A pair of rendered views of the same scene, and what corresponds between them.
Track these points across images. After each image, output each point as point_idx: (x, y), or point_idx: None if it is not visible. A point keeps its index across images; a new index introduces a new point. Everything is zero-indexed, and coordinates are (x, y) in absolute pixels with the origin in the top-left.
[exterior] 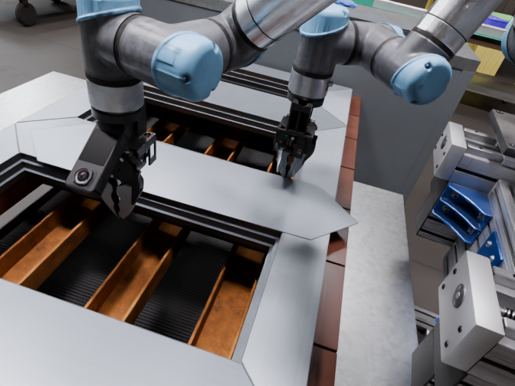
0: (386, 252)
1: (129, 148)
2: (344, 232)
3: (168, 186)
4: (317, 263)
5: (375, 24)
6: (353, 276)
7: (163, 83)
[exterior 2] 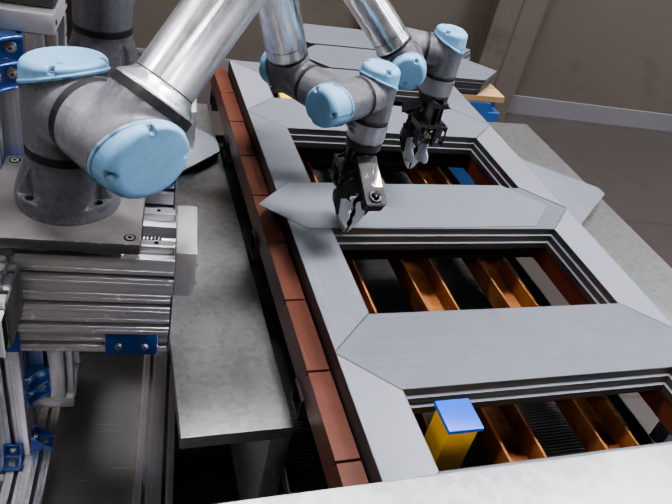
0: (197, 317)
1: (417, 114)
2: (263, 219)
3: (412, 192)
4: (275, 170)
5: (343, 80)
6: (228, 279)
7: None
